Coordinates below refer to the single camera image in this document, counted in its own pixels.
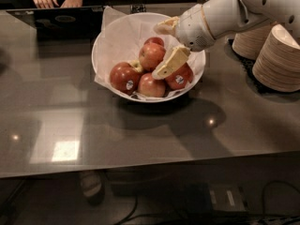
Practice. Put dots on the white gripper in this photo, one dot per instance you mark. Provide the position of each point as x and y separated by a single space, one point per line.
192 29

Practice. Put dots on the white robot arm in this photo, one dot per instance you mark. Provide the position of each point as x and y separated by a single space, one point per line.
226 16

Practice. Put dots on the back red apple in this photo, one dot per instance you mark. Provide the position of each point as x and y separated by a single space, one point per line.
157 40

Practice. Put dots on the top red apple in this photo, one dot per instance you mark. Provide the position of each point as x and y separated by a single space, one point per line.
150 55

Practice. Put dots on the right red apple with sticker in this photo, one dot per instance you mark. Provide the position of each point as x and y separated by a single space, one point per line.
180 78

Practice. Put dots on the red apple with sticker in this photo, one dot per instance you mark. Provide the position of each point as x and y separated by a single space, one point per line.
124 78
180 78

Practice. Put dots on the yellow-green apple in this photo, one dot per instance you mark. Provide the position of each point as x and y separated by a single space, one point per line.
135 64

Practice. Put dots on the white bowl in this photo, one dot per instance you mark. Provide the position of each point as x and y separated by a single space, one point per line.
125 32

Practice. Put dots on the front centre red apple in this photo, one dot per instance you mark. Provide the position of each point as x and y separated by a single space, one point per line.
150 87

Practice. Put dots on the left red apple with sticker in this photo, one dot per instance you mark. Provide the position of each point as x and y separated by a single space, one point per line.
124 78

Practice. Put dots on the person's second hand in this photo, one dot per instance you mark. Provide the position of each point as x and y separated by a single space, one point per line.
72 4

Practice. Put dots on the white paper liner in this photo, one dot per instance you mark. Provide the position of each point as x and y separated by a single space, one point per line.
125 38

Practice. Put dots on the rear stack of paper plates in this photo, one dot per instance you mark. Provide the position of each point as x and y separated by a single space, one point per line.
249 44

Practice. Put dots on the stack of paper plates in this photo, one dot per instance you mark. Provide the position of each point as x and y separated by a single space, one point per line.
278 64
249 44

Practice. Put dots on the black laptop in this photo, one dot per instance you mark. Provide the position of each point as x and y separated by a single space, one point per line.
62 23

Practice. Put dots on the front stack of paper plates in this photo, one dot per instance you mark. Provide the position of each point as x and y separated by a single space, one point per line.
278 64

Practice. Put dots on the person's shoe under table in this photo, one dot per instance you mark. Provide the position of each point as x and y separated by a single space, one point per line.
90 183

